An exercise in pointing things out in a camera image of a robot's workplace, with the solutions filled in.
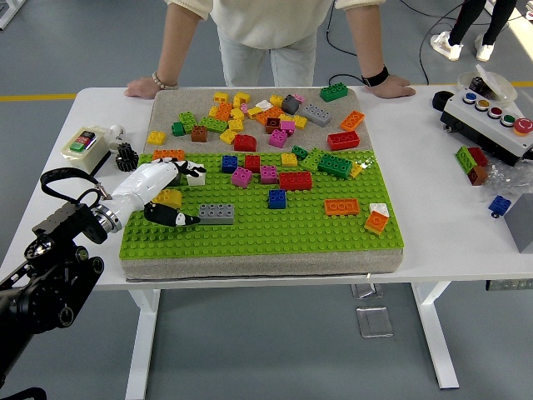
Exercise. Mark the person's left hand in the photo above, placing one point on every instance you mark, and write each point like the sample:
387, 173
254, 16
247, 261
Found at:
391, 87

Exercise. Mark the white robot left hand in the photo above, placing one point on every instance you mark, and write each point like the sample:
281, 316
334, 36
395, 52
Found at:
141, 183

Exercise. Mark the person's right hand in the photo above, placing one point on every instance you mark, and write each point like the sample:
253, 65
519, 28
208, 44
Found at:
143, 87

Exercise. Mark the yellow arched brick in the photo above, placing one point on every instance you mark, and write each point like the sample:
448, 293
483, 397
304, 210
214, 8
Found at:
170, 198

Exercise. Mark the red eight-stud brick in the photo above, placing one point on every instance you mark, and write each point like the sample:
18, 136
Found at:
296, 182
343, 141

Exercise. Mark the light grey eight-stud brick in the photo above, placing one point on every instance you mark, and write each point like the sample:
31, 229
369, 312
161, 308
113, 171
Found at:
316, 115
216, 214

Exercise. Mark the person's left forearm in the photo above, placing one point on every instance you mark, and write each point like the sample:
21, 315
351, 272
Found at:
364, 41

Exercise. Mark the person's right forearm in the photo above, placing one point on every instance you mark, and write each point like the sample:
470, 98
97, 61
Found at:
172, 46

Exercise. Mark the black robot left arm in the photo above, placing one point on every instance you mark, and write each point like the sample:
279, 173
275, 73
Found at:
50, 271

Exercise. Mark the orange eight-stud brick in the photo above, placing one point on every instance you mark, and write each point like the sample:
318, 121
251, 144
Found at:
168, 153
341, 207
224, 111

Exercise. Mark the yellow four-stud brick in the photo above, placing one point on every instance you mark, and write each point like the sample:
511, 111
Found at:
290, 161
155, 137

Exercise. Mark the dark green toy brick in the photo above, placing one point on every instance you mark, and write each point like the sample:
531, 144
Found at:
177, 129

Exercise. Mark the white four-stud brick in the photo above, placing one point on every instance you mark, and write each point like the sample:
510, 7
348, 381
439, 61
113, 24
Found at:
197, 180

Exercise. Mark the dark green eight-stud brick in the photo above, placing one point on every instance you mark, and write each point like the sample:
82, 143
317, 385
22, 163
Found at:
336, 166
334, 92

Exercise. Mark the brown four-stud brick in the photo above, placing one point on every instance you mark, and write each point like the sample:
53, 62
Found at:
199, 133

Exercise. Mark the yellow toy brick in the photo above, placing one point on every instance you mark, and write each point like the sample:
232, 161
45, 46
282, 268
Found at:
300, 122
212, 111
240, 99
276, 100
254, 112
235, 125
237, 113
221, 97
227, 136

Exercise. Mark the light green eight-stud brick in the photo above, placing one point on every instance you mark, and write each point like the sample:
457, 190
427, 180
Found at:
311, 161
213, 124

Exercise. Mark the blue four-stud brick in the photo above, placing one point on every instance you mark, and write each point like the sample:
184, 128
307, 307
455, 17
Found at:
230, 165
277, 200

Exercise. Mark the small yellow brick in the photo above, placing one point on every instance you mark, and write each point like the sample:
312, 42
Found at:
357, 171

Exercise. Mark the small pink brick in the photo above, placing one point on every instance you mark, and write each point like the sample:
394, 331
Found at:
299, 98
244, 108

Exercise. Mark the pink four-stud brick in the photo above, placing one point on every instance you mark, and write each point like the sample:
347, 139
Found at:
278, 139
270, 176
242, 178

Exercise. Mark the dark grey sloped brick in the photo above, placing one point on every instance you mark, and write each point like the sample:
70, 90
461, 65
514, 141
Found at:
290, 105

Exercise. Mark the red toy brick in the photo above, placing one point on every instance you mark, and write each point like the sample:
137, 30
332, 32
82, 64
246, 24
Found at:
479, 155

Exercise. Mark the pink toy brick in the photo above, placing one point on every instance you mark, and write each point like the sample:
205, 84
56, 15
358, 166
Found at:
287, 126

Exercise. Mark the red arched brick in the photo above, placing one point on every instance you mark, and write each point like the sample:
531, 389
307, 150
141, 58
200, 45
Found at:
245, 143

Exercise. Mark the dark green four-stud brick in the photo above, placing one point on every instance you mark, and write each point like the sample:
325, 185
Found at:
300, 152

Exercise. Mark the red four-stud brick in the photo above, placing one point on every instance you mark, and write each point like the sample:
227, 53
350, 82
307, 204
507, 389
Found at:
253, 164

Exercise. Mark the white toy brick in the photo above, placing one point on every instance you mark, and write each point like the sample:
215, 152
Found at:
380, 209
264, 104

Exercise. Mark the orange toy brick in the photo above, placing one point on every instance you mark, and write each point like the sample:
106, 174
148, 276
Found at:
270, 113

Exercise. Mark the brown toy brick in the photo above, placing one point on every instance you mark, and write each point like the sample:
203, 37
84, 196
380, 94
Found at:
478, 176
273, 125

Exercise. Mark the orange and yellow brick stack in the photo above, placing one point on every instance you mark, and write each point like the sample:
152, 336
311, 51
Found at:
376, 222

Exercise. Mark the green studded baseplate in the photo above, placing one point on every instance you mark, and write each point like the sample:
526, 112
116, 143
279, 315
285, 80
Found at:
291, 237

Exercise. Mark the black wristwatch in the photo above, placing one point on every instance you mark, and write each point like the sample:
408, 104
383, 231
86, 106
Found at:
375, 77

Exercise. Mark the black gear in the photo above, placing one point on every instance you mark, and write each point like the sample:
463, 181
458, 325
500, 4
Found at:
126, 156

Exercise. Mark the black tape roll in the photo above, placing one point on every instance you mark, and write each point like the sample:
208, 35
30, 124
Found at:
440, 100

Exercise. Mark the person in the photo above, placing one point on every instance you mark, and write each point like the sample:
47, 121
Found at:
466, 21
266, 25

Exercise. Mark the white push-button control box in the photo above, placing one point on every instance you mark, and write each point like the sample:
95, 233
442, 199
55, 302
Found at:
487, 125

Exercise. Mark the white table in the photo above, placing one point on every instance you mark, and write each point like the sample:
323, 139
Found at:
416, 187

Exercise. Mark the clear plastic container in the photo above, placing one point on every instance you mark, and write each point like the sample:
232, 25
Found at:
497, 85

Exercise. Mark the grey-brown foam mat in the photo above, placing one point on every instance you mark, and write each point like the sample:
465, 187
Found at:
258, 264

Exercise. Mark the crumpled clear plastic bag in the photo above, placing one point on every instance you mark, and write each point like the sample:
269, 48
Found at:
506, 179

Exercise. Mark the table control panel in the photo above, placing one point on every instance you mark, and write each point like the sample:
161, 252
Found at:
509, 285

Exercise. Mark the cream switch box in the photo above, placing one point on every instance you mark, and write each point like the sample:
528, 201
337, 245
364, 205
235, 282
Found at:
83, 146

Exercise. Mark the white furniture frame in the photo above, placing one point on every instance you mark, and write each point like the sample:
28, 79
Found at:
8, 12

